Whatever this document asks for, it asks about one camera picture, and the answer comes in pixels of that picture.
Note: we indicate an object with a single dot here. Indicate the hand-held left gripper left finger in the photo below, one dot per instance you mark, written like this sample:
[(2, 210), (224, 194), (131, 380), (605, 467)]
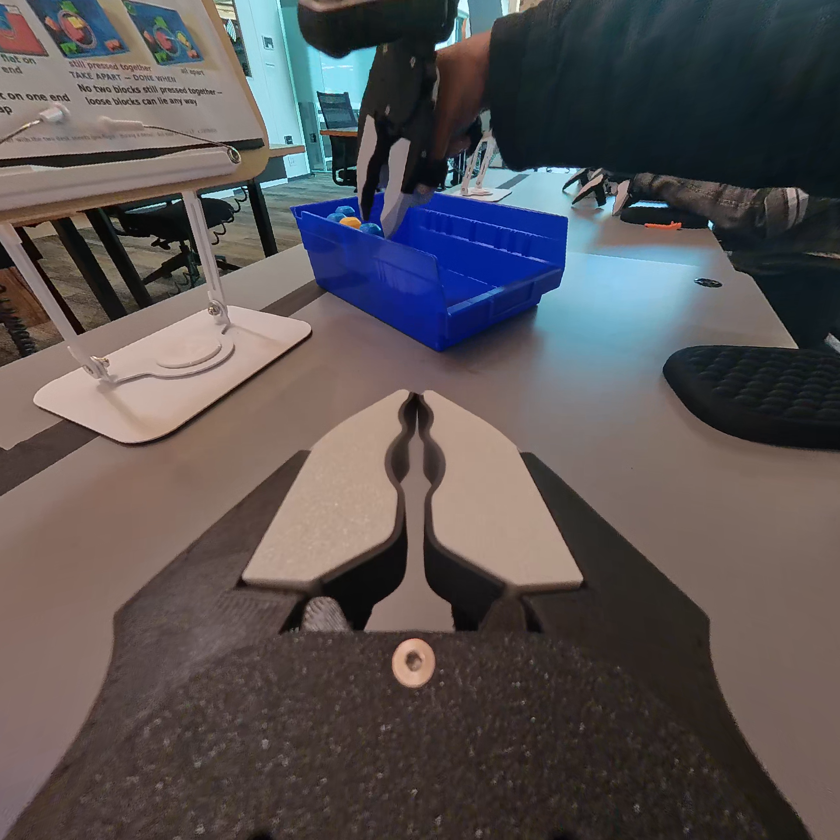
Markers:
[(328, 512)]

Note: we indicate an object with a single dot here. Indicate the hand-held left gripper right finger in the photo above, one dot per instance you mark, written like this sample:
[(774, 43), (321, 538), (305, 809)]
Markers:
[(499, 512)]

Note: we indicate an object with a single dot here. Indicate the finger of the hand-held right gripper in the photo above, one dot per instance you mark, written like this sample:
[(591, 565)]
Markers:
[(367, 164), (399, 190)]

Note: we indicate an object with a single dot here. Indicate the blue plastic bin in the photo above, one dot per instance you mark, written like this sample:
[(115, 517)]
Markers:
[(394, 289)]

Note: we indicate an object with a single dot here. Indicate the person's right forearm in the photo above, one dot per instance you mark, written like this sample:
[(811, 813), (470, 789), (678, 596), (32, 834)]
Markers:
[(656, 85)]

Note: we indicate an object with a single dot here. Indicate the person's right hand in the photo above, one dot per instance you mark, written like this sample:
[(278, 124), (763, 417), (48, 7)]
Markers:
[(463, 85)]

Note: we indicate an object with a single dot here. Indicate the wooden top office desk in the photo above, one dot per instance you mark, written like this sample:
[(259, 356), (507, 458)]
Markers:
[(338, 132)]

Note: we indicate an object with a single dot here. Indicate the black office chair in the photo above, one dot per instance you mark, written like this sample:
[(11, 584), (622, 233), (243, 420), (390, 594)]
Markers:
[(336, 108), (164, 220)]

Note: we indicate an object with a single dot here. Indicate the wooden document stand white base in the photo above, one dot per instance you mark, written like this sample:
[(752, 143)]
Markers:
[(482, 164), (177, 387)]

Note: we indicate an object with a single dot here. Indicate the printed instruction sheet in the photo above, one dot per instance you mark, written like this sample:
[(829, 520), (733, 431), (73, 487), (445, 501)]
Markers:
[(131, 65)]

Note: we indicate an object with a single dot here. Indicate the black wrist rest pad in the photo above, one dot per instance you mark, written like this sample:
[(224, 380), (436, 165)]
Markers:
[(663, 213)]

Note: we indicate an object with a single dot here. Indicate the small orange tool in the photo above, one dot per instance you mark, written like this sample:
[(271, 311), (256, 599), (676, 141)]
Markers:
[(663, 226)]

